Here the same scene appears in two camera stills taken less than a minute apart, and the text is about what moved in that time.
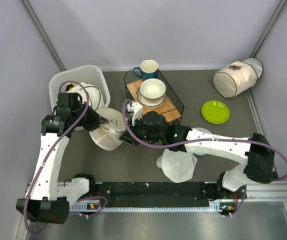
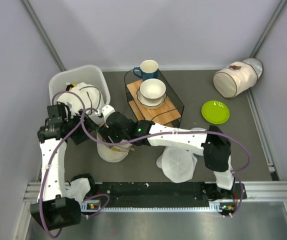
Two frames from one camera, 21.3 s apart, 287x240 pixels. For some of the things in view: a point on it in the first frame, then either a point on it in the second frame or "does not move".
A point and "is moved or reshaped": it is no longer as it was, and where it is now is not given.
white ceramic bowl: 152,90 does not move
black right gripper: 125,136 -> 105,132
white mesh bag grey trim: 179,165 does not move
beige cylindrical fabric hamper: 237,79 does not move
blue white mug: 149,69 does not move
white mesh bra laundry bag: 107,137 is moved or reshaped
